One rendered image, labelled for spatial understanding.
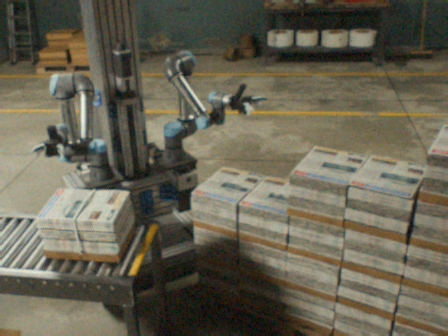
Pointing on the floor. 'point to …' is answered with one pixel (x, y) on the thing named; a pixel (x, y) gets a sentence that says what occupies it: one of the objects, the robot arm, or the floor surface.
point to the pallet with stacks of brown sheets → (64, 52)
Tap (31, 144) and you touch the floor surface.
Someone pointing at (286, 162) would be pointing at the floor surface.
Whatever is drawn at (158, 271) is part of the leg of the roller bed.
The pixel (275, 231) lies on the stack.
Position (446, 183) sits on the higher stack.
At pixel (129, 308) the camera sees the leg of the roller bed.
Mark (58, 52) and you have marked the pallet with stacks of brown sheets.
